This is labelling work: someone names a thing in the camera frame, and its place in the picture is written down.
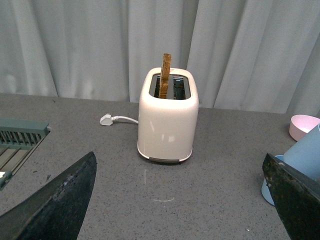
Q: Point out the green dish rack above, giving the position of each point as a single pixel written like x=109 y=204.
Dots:
x=18 y=139

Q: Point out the white two-slot toaster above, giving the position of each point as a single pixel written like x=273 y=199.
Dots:
x=166 y=127

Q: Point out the pink plastic bowl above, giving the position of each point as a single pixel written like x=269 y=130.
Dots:
x=302 y=124

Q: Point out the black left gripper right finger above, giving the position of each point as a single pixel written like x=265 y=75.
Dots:
x=296 y=198

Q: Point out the brown toast slice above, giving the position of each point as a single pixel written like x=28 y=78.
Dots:
x=164 y=76

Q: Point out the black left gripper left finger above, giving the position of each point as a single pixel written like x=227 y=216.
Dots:
x=57 y=210

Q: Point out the light blue plastic cup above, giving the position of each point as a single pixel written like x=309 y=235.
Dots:
x=266 y=193

